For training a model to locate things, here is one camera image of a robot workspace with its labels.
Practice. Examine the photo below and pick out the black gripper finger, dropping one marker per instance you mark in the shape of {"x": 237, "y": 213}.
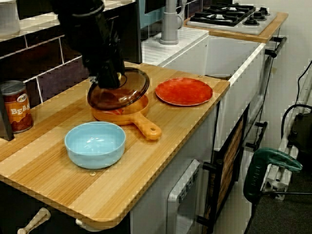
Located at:
{"x": 113, "y": 80}
{"x": 102, "y": 82}

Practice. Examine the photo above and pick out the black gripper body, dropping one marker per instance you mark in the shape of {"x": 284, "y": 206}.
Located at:
{"x": 97, "y": 48}

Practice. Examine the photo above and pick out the brown glass lid yellow knob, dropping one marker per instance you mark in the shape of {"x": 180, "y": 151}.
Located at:
{"x": 131, "y": 87}

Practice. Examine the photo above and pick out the red round plate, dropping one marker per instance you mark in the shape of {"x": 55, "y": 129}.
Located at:
{"x": 184, "y": 91}

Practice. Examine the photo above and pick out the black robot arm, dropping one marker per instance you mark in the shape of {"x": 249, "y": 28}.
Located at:
{"x": 78, "y": 7}

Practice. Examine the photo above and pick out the black cabinet panel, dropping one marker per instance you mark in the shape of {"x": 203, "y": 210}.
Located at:
{"x": 131, "y": 31}

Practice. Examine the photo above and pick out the orange toy frying pan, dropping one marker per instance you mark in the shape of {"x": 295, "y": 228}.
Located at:
{"x": 136, "y": 119}

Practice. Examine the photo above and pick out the light blue bowl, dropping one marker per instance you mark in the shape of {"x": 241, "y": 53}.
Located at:
{"x": 95, "y": 146}

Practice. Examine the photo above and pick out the grey toy faucet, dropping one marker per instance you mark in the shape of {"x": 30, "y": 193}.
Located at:
{"x": 169, "y": 26}

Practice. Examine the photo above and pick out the brown beans can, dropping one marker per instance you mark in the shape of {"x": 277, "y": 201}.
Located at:
{"x": 19, "y": 109}

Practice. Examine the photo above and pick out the white plastic cup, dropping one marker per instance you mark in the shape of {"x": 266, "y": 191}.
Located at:
{"x": 8, "y": 17}

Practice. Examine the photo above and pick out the white toy sink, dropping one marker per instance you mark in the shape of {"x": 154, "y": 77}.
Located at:
{"x": 219, "y": 56}

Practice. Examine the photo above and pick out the black burner grate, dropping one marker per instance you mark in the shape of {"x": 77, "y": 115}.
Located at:
{"x": 219, "y": 14}

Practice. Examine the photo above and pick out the white dishwasher door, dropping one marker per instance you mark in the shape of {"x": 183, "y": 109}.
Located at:
{"x": 182, "y": 195}

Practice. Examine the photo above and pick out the wood panel door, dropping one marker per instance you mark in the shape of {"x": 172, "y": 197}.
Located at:
{"x": 231, "y": 158}

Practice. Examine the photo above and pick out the white drawer knob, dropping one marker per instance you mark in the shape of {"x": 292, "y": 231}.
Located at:
{"x": 84, "y": 224}

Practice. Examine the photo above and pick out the black stove knob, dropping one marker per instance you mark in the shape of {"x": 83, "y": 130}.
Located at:
{"x": 265, "y": 11}
{"x": 258, "y": 15}
{"x": 251, "y": 21}

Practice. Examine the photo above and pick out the grey toy stove hob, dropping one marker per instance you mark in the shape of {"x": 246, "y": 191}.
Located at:
{"x": 258, "y": 28}

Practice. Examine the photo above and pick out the green power drill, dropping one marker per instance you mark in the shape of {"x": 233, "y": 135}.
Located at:
{"x": 268, "y": 158}

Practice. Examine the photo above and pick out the dark machine housing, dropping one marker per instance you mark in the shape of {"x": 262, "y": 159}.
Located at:
{"x": 302, "y": 136}

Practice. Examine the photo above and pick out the aluminium frame rail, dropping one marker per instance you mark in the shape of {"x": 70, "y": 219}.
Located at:
{"x": 275, "y": 182}

